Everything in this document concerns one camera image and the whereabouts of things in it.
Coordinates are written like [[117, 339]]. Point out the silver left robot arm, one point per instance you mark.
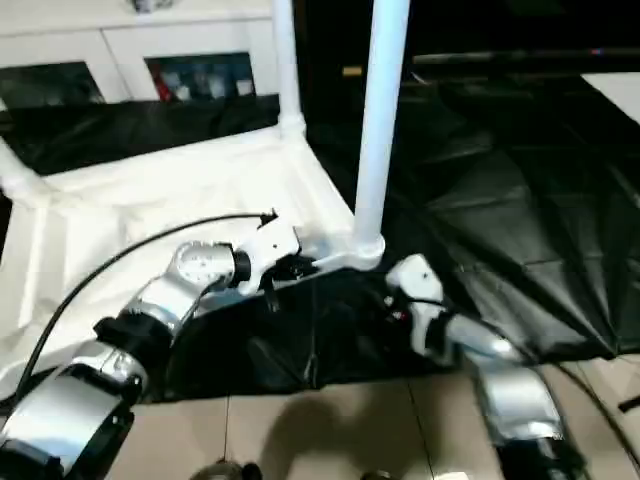
[[160, 295]]

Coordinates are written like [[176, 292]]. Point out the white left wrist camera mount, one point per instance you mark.
[[270, 245]]

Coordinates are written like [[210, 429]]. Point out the white cabinet with glass doors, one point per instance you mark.
[[125, 40]]

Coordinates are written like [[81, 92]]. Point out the black mat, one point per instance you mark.
[[500, 225]]

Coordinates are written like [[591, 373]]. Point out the grey speckled ornament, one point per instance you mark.
[[151, 5]]

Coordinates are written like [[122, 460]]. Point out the white plastic table top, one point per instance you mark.
[[150, 200]]

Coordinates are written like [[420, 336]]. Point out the white plastic table leg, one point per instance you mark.
[[20, 170], [287, 65], [380, 125]]

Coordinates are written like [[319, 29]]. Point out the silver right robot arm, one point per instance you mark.
[[515, 390]]

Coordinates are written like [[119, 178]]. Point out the small tan tag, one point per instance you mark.
[[352, 70]]

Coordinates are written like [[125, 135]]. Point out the white flat board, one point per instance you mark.
[[615, 95]]

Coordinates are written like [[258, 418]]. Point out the dark brown rounded object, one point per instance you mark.
[[225, 472], [376, 475]]

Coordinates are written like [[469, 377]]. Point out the black tripod stand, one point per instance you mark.
[[624, 404]]

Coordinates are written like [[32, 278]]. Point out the long black bar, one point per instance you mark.
[[525, 56]]

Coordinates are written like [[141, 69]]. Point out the white cup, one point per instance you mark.
[[243, 86], [215, 89], [182, 93]]

